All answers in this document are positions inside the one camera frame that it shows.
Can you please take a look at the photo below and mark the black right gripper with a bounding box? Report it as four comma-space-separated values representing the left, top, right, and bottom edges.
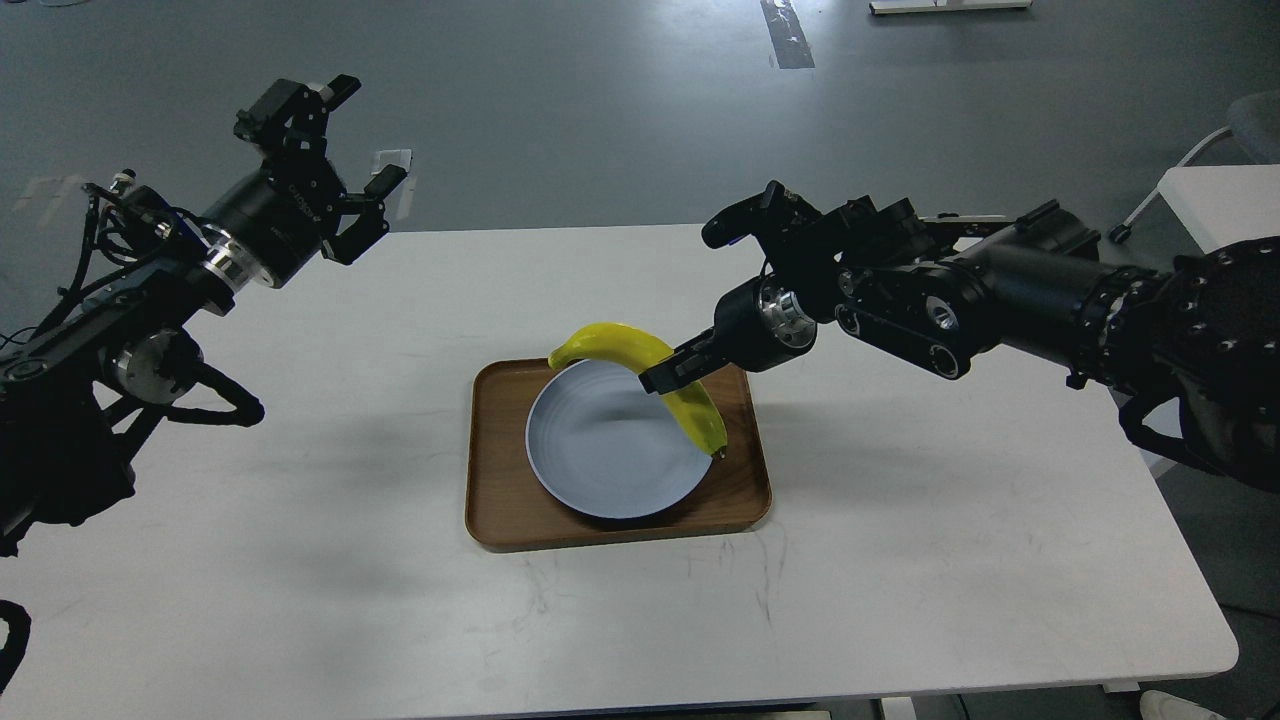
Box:
637, 275, 818, 395

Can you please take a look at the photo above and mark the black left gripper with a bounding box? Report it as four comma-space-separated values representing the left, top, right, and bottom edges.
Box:
202, 76, 408, 288

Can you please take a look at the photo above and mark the yellow banana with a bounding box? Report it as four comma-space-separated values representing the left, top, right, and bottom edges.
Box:
547, 322, 730, 456

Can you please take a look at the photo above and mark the light blue plate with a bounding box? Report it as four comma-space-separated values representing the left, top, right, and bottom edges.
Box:
524, 361, 713, 520

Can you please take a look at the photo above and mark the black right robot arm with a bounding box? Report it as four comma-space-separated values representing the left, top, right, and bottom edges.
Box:
639, 181, 1279, 492

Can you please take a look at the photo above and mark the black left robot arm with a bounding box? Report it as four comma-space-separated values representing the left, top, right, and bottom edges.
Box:
1, 74, 408, 557

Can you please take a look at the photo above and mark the brown wooden tray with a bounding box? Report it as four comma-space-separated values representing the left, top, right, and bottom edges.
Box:
463, 357, 773, 552

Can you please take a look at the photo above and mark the white furniture base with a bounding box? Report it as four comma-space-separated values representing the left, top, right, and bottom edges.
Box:
868, 0, 1036, 17

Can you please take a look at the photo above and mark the white side table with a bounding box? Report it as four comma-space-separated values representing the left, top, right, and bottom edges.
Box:
1156, 164, 1279, 254

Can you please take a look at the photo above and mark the white shoe tip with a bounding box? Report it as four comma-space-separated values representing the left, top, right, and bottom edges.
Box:
1139, 691, 1226, 720

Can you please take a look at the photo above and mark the grey office chair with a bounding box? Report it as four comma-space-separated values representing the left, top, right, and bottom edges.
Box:
1107, 88, 1280, 243

